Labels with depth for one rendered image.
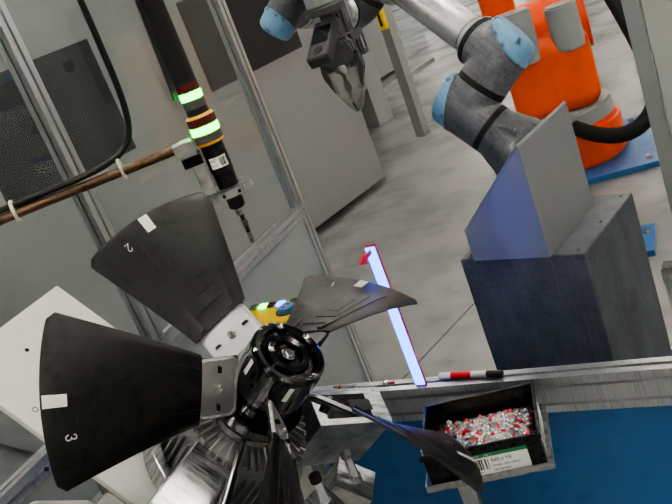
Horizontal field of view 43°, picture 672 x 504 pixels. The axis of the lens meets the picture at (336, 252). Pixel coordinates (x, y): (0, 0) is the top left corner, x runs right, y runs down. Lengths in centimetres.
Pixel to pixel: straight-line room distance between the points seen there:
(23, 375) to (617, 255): 124
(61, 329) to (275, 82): 454
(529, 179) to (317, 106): 417
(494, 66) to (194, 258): 82
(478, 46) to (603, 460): 89
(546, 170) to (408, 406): 58
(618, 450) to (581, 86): 354
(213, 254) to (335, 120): 463
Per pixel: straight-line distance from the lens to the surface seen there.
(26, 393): 144
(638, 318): 204
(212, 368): 124
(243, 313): 133
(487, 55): 187
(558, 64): 507
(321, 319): 142
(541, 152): 182
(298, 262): 275
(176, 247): 139
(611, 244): 192
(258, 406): 127
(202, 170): 127
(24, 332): 151
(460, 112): 189
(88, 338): 117
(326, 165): 584
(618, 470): 182
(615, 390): 168
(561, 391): 170
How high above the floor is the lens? 174
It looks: 19 degrees down
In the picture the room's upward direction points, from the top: 21 degrees counter-clockwise
